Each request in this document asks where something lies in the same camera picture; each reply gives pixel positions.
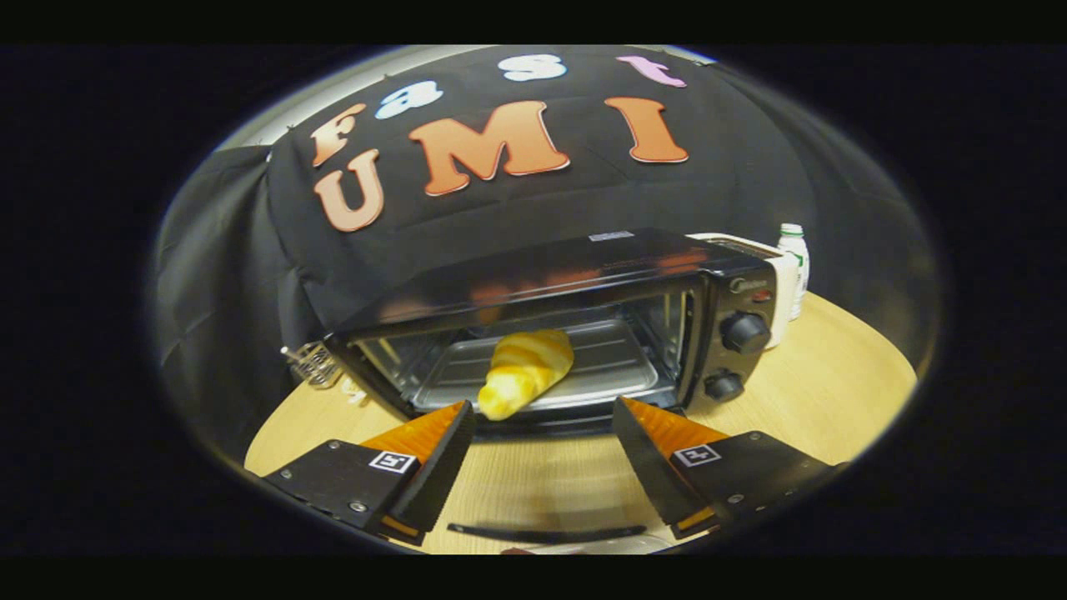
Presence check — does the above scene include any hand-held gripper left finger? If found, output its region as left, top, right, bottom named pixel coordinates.
left=263, top=401, right=477, bottom=545

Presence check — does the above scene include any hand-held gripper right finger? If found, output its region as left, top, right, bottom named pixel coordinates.
left=612, top=396, right=847, bottom=541

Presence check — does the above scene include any golden croissant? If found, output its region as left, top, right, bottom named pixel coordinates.
left=477, top=328, right=575, bottom=422

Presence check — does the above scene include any black toaster oven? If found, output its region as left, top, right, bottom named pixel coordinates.
left=323, top=227, right=779, bottom=547

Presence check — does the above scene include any white bread toaster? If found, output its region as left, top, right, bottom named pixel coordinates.
left=685, top=232, right=801, bottom=349

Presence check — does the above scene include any white bottle with green label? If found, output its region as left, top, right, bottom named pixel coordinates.
left=777, top=223, right=811, bottom=322

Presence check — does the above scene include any black backdrop cloth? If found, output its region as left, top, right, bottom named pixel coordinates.
left=154, top=45, right=943, bottom=468

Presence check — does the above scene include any metal wire basket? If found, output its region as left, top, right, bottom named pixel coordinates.
left=281, top=340, right=344, bottom=390

